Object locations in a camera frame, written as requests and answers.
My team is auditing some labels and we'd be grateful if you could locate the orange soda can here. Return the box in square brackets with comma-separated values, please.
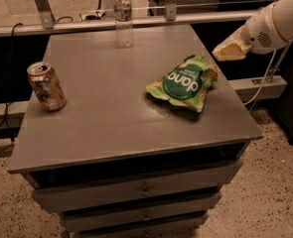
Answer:
[27, 61, 67, 112]

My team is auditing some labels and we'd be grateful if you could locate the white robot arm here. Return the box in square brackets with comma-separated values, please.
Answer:
[213, 0, 293, 61]

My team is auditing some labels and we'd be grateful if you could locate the grey drawer cabinet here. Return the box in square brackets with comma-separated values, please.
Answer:
[7, 24, 264, 238]

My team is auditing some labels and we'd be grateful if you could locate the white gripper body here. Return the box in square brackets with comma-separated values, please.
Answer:
[240, 5, 288, 55]

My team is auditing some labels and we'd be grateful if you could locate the bottom grey drawer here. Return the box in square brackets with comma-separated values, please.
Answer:
[77, 211, 208, 238]

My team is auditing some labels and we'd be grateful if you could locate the grey drawer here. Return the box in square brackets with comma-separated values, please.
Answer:
[32, 160, 242, 213]
[61, 188, 221, 232]
[77, 211, 208, 238]

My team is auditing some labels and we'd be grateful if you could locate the middle grey drawer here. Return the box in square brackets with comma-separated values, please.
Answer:
[61, 188, 221, 232]

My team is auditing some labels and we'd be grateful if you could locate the black cable on left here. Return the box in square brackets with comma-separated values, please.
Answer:
[0, 22, 24, 160]

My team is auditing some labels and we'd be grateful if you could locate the metal railing frame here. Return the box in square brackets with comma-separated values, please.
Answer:
[0, 0, 293, 38]

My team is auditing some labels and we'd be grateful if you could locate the white cable at robot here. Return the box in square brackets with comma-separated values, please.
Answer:
[243, 42, 292, 106]

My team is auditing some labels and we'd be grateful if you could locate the floor power outlet box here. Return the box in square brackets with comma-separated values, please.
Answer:
[79, 13, 105, 21]

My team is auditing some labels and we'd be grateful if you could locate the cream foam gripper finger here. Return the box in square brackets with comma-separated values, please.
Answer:
[213, 27, 252, 61]

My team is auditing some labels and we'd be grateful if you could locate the green rice chip bag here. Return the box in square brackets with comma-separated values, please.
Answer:
[145, 55, 218, 113]

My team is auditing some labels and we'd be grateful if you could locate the clear plastic water bottle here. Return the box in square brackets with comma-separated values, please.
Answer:
[114, 0, 133, 48]

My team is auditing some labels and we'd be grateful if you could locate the top grey drawer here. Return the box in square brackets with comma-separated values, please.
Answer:
[32, 160, 242, 213]

